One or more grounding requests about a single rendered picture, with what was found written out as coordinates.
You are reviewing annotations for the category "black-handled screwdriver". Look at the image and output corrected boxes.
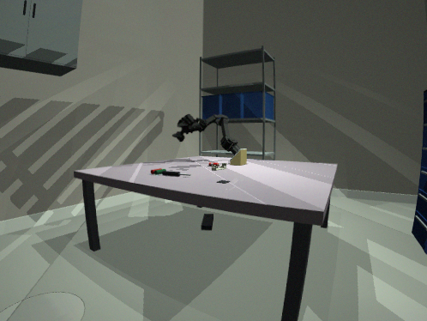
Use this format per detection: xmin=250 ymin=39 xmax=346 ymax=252
xmin=162 ymin=171 xmax=190 ymax=177

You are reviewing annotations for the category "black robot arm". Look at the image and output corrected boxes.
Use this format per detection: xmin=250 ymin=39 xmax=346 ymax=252
xmin=178 ymin=114 xmax=241 ymax=155

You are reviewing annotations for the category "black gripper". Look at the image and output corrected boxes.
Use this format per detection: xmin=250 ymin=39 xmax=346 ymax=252
xmin=172 ymin=116 xmax=195 ymax=142

